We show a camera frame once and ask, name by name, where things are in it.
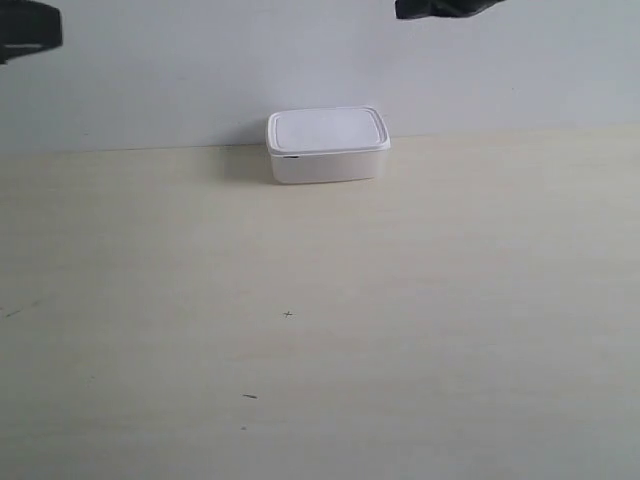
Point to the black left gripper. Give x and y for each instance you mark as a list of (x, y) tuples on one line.
[(29, 28)]

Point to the white lidded plastic container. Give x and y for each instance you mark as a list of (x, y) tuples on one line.
[(327, 145)]

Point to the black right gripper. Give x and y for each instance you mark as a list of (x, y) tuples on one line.
[(448, 9)]

